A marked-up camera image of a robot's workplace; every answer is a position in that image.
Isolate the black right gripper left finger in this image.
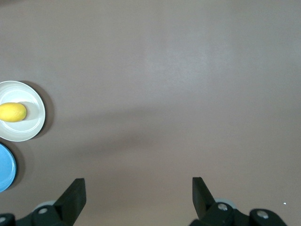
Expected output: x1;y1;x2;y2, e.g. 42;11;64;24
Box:
16;178;87;226

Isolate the white beige round plate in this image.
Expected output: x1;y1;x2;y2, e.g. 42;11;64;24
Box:
0;81;46;142

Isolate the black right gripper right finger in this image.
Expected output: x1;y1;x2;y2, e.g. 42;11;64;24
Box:
190;177;236;226

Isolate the yellow lemon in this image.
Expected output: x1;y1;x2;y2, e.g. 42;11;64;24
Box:
0;102;27;123

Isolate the blue round plate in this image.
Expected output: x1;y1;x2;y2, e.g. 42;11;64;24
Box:
0;143;17;193

